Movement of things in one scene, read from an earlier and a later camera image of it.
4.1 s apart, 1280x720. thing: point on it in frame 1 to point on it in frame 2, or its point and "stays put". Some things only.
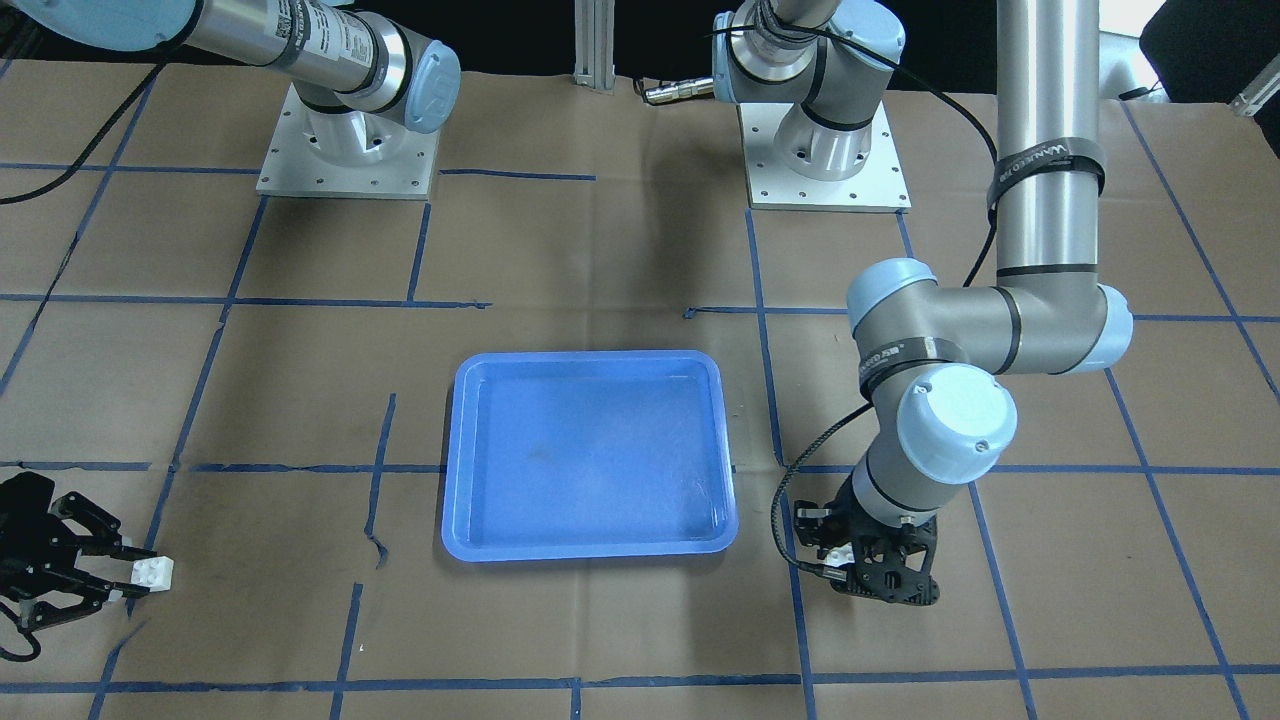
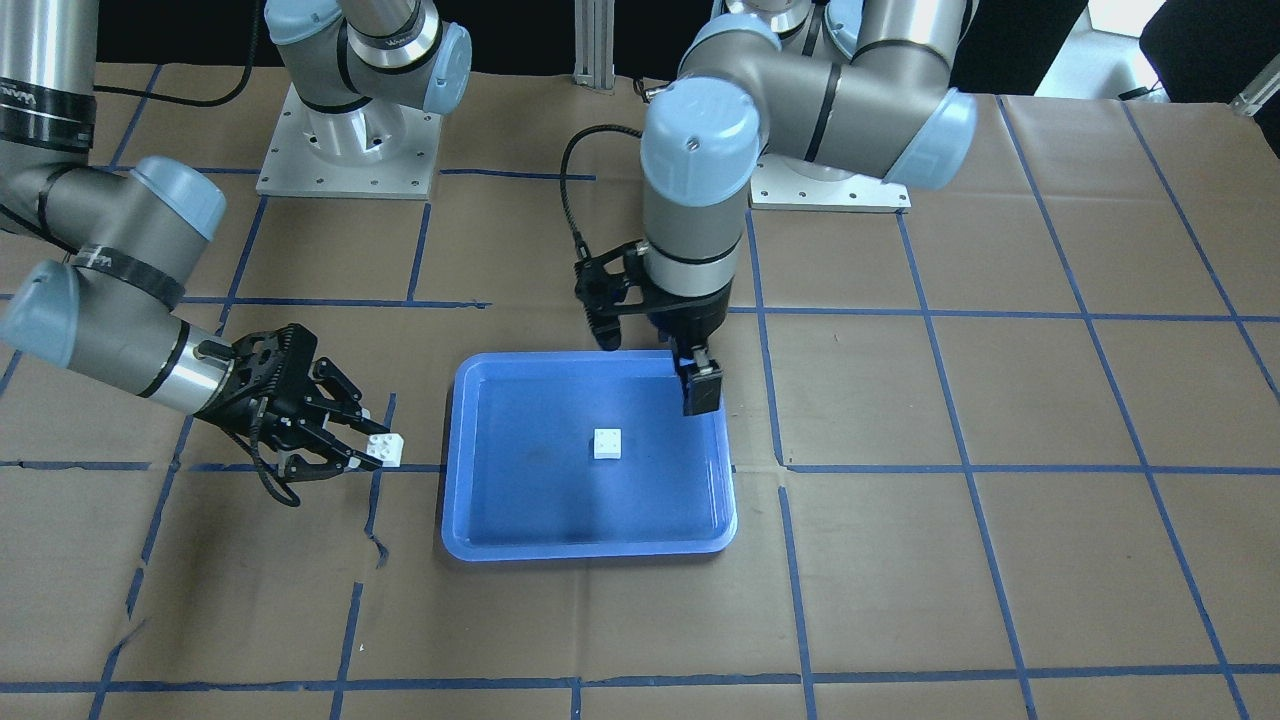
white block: (156, 573) to (386, 448)
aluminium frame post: (594, 22) stays put
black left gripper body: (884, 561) to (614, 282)
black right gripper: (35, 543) to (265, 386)
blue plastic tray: (587, 455) stays put
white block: (840, 555) to (607, 443)
